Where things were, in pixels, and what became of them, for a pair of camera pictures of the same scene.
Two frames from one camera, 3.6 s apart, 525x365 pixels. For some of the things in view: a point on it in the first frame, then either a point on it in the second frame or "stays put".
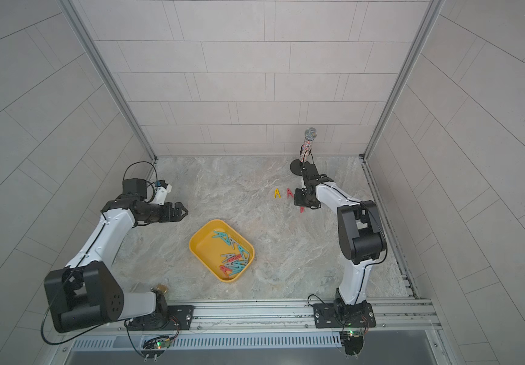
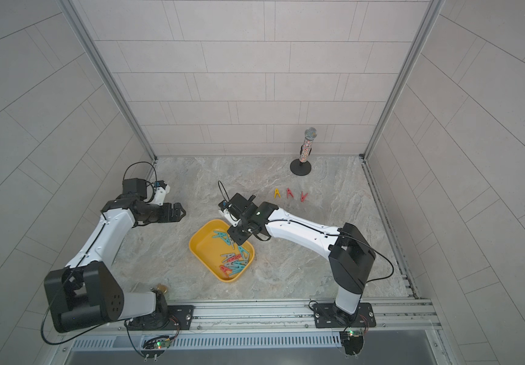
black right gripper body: x=303 y=198 → x=243 y=229
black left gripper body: x=163 y=213 stays put
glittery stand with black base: x=297 y=165 stays put
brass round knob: x=161 y=287 stays put
